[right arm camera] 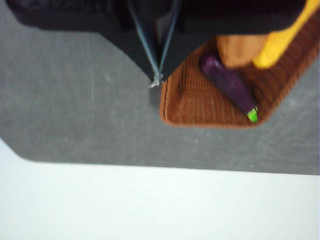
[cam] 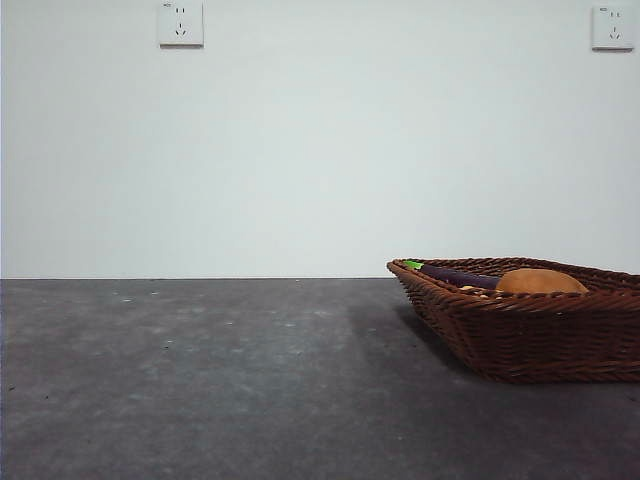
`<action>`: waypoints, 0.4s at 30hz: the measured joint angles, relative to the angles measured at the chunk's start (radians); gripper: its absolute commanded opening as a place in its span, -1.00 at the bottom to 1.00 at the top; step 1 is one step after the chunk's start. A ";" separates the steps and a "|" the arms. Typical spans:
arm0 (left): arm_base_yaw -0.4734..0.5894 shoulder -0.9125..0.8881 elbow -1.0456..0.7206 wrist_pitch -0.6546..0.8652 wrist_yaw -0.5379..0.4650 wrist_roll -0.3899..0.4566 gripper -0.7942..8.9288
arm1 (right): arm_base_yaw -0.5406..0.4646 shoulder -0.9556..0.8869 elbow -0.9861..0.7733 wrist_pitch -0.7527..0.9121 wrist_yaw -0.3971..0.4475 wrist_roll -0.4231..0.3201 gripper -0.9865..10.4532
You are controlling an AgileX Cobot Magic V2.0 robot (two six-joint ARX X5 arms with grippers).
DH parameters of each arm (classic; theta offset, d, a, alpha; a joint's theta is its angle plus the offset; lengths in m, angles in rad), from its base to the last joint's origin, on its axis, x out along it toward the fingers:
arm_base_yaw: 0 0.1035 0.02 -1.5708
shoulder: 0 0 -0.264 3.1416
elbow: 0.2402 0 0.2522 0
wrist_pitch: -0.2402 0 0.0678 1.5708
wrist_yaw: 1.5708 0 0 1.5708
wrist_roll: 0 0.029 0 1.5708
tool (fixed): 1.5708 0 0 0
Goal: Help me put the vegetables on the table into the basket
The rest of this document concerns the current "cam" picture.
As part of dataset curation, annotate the brown potato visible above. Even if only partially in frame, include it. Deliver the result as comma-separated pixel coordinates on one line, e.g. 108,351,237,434
495,268,590,295

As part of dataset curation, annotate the purple eggplant with green stem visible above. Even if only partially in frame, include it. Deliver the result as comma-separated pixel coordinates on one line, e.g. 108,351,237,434
403,259,503,291

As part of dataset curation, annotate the brown wicker basket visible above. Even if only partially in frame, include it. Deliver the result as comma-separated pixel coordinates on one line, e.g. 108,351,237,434
386,256,640,385

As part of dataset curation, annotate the white wall socket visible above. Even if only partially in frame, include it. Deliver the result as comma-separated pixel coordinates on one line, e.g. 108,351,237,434
159,1,205,49
591,5,635,51

